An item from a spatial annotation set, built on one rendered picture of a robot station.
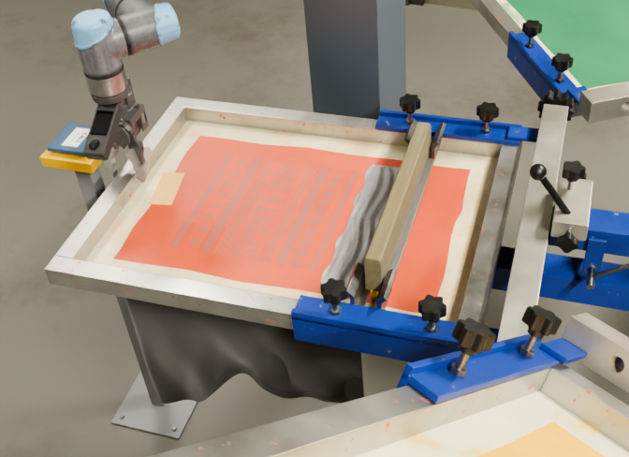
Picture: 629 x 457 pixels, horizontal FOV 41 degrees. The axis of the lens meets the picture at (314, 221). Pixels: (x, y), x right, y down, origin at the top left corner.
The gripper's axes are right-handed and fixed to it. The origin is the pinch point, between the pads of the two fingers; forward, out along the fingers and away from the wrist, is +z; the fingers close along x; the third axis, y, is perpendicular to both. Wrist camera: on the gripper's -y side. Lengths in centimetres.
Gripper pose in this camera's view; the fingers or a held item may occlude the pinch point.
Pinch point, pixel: (126, 177)
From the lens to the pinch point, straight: 178.6
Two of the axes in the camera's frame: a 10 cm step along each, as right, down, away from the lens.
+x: -9.5, -1.4, 2.8
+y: 3.0, -6.4, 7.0
